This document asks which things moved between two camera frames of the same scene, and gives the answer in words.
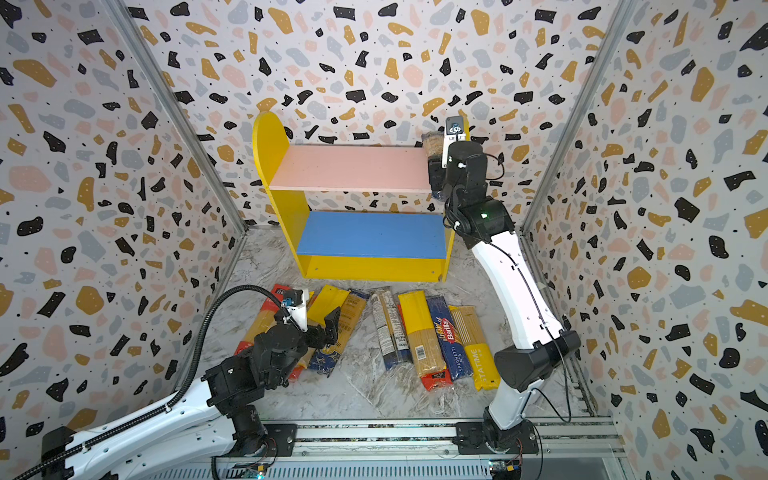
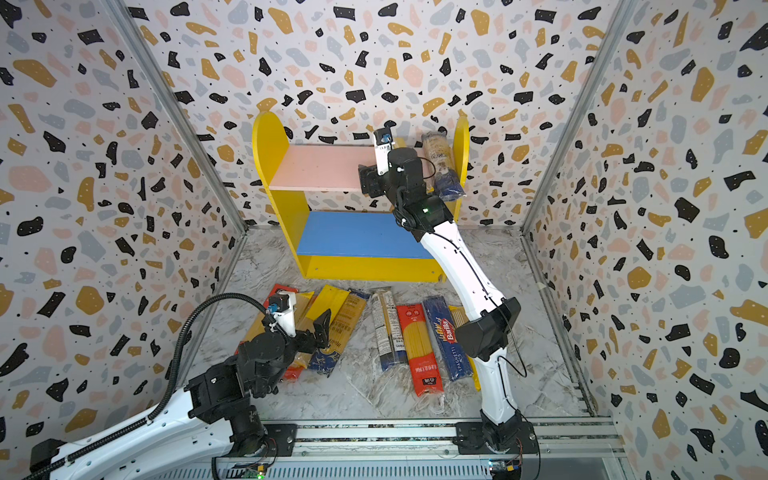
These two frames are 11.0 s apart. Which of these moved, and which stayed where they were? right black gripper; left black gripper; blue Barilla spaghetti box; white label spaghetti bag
Moved: right black gripper
Stayed: left black gripper; white label spaghetti bag; blue Barilla spaghetti box
